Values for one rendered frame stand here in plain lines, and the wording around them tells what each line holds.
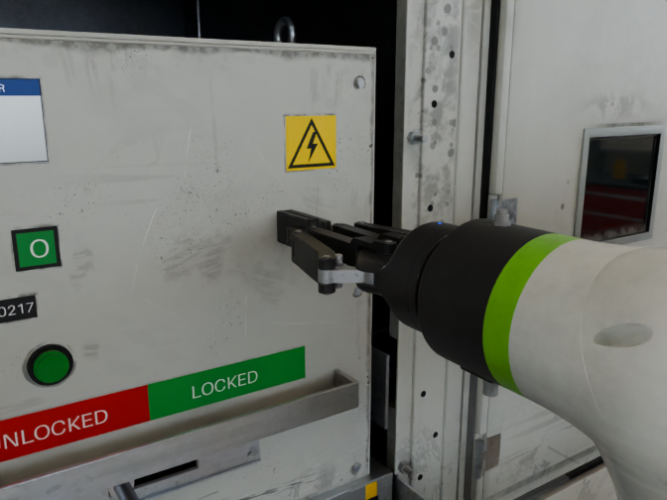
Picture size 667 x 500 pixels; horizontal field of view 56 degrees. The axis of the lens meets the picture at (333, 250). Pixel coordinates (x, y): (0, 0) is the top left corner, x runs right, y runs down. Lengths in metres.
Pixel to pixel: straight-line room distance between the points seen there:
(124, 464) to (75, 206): 0.21
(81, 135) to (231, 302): 0.19
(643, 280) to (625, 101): 0.62
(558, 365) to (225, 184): 0.35
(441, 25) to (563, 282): 0.42
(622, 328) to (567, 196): 0.55
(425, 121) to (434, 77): 0.05
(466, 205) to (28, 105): 0.45
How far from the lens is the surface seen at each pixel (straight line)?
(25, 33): 0.52
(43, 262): 0.53
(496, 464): 0.87
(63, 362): 0.55
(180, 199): 0.55
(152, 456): 0.57
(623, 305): 0.29
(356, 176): 0.63
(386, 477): 0.77
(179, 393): 0.60
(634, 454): 0.30
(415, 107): 0.66
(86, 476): 0.56
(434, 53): 0.67
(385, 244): 0.43
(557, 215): 0.82
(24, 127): 0.51
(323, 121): 0.60
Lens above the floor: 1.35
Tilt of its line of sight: 14 degrees down
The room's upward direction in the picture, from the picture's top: straight up
